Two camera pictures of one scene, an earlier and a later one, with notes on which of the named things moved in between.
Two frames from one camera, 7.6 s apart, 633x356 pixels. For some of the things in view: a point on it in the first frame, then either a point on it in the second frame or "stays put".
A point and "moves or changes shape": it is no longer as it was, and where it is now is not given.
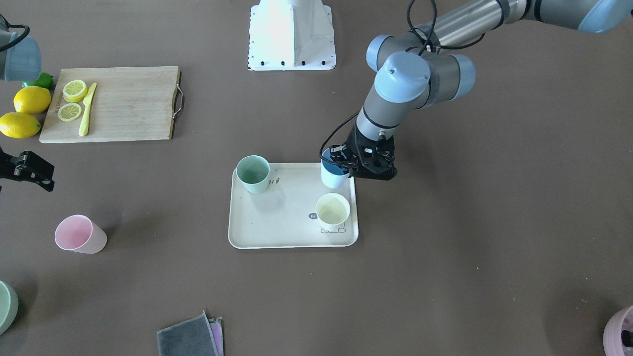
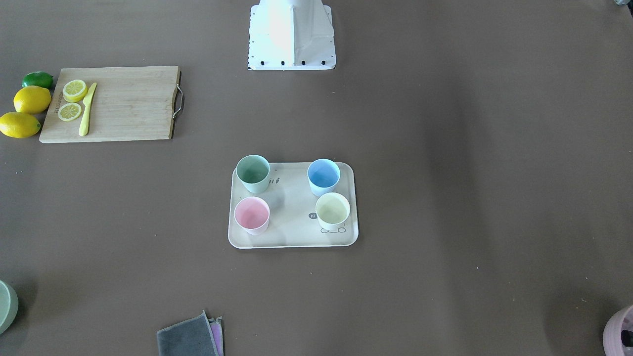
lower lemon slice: [69, 111] stays put
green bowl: [9, 305] stays put
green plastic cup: [253, 171] stays put
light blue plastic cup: [332, 176] moves or changes shape
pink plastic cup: [78, 233] to [252, 214]
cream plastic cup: [332, 210] stays put
